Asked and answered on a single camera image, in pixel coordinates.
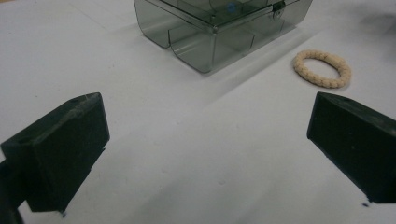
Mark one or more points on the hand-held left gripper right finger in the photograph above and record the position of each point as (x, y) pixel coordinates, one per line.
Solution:
(358, 143)

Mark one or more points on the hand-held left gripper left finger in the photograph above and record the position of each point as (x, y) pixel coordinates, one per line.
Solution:
(62, 149)

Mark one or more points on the transparent grey compartment box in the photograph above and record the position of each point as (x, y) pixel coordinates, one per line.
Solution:
(193, 49)

